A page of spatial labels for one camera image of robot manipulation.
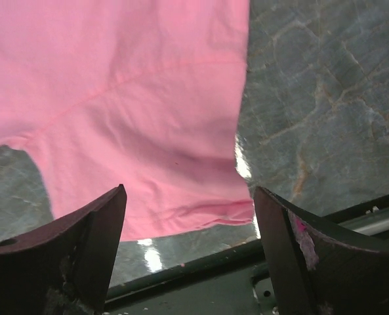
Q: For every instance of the pink t shirt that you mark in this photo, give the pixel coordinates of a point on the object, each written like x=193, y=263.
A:
x=145, y=94

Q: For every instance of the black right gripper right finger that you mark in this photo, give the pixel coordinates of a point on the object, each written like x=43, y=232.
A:
x=317, y=266

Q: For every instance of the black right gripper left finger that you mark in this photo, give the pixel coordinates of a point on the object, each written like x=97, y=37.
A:
x=65, y=266

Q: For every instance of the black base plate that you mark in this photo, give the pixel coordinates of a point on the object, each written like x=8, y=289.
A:
x=234, y=281

